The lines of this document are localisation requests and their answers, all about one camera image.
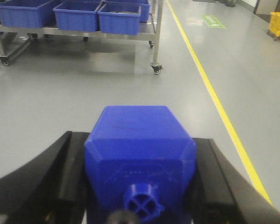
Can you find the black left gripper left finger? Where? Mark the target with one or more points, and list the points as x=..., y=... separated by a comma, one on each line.
x=49, y=189

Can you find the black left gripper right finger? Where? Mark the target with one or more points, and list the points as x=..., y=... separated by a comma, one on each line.
x=221, y=195

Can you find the blue bottle-shaped plastic part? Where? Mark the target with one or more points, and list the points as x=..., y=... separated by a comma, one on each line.
x=139, y=158

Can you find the steel trolley with casters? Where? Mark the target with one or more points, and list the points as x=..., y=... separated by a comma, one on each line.
x=13, y=40

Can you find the blue trolley bin middle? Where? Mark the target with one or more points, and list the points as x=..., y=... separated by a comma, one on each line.
x=77, y=15

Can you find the blue trolley bin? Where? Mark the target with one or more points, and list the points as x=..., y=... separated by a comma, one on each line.
x=27, y=13
x=145, y=7
x=77, y=15
x=121, y=19

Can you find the blue trolley bin left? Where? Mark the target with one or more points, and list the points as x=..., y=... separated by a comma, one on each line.
x=27, y=13

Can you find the blue trolley bin right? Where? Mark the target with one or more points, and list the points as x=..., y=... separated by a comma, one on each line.
x=121, y=19

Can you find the blue trolley bin rear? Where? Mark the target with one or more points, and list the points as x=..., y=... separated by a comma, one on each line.
x=145, y=7

